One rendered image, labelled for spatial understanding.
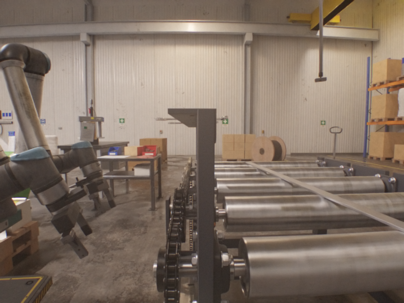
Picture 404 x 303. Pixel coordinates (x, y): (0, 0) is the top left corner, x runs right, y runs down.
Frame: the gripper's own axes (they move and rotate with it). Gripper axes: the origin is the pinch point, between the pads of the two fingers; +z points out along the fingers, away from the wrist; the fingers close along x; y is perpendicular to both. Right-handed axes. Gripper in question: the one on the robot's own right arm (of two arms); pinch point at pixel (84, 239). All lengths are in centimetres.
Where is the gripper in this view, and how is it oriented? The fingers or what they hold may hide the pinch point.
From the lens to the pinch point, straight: 88.7
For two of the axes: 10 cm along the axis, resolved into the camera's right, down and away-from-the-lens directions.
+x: 3.4, 1.9, -9.2
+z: 3.4, 8.9, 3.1
